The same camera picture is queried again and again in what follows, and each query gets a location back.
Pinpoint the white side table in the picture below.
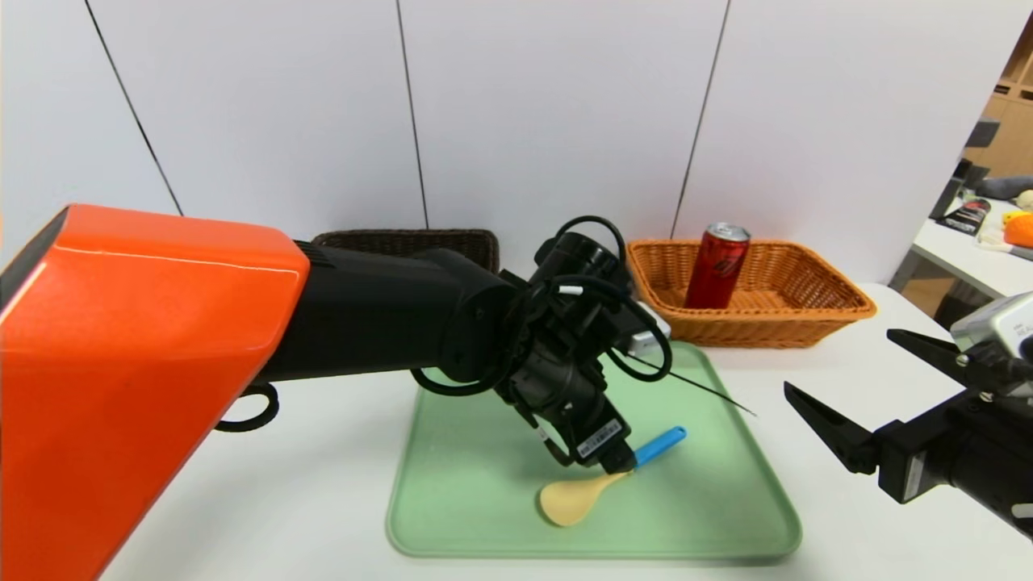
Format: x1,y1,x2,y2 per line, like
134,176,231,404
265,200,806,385
888,198,1033,317

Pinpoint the black office chair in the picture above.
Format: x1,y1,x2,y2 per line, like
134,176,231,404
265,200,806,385
928,119,1002,223

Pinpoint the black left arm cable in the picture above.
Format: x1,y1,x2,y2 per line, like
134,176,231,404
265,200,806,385
410,215,674,398

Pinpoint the black red box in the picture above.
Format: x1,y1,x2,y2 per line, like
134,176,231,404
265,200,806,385
943,199,992,237

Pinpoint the red soda can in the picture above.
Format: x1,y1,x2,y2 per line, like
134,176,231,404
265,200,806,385
684,223,752,311

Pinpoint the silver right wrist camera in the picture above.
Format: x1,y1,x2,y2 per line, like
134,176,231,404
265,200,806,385
951,292,1033,360

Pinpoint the wooden shelf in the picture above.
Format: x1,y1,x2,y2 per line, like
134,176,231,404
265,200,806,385
964,16,1033,180

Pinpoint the light green plastic tray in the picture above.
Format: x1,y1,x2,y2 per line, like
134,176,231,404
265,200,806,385
387,341,803,560

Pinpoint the thin black cable tie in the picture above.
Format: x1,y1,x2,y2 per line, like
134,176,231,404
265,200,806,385
617,351,758,418

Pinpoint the beige spoon with blue handle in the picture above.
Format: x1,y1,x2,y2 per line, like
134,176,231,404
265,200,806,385
539,426,688,529

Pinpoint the grey plush toy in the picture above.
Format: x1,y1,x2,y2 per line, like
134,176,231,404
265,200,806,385
975,176,1033,203

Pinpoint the dark brown wicker basket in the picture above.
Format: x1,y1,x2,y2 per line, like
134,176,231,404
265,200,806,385
311,229,501,275

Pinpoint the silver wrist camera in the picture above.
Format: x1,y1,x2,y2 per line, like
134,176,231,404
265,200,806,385
628,311,672,357
951,292,1033,360

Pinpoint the dark round bin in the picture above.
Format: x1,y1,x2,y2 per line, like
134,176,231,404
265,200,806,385
935,281,1010,328

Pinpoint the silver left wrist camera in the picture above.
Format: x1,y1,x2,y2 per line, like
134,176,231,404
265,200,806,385
628,311,672,357

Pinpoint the orange wicker basket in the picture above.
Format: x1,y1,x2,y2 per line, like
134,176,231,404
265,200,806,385
625,240,878,349

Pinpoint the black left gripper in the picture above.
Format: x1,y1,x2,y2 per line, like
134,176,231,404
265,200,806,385
511,359,638,475

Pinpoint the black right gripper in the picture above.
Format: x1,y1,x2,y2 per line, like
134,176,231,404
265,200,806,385
783,328,1033,541

